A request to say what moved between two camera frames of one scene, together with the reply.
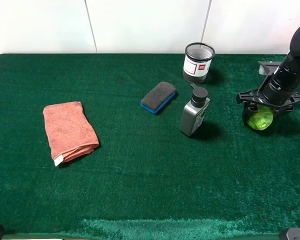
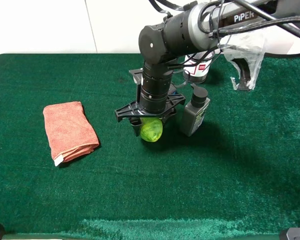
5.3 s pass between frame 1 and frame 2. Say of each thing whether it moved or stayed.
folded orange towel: stayed
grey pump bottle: stayed
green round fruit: moved
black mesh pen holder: stayed
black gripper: moved
